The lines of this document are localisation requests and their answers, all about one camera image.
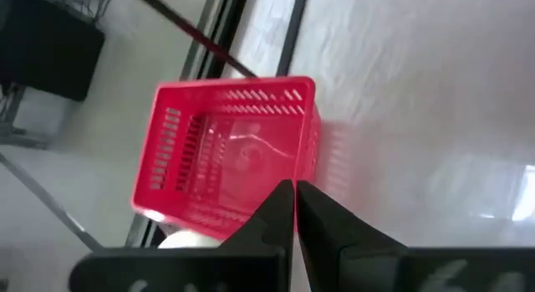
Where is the black lamp cord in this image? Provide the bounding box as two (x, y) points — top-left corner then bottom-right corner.
(132, 0), (257, 79)

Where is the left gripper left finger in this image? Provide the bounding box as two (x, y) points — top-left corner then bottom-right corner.
(69, 178), (296, 292)

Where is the red plastic basket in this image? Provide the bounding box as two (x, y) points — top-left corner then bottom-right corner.
(130, 75), (322, 242)

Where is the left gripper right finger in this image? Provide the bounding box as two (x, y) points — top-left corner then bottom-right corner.
(296, 180), (535, 292)

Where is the black box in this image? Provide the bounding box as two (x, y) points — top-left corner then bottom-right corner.
(0, 0), (106, 103)

